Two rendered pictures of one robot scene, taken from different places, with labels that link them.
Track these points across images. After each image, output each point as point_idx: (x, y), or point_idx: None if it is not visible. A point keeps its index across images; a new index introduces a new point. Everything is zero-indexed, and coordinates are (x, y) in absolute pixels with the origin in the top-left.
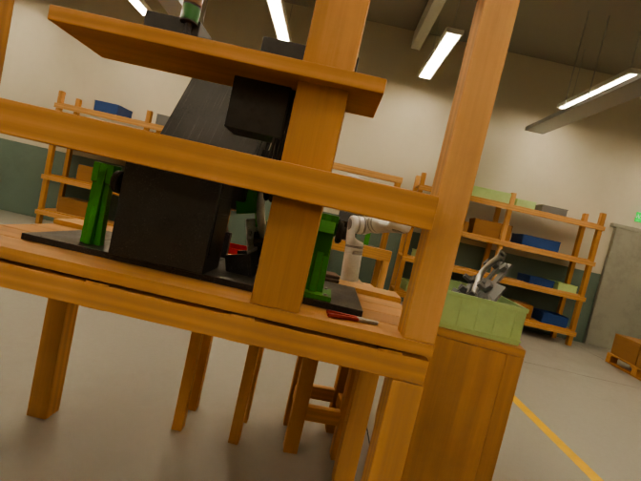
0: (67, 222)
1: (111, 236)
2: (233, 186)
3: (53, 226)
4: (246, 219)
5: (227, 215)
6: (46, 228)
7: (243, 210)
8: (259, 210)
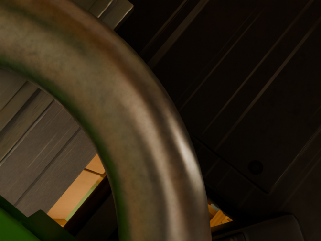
0: (61, 223)
1: (50, 176)
2: (285, 174)
3: (78, 193)
4: (133, 5)
5: (153, 60)
6: (96, 166)
7: (45, 231)
8: (150, 69)
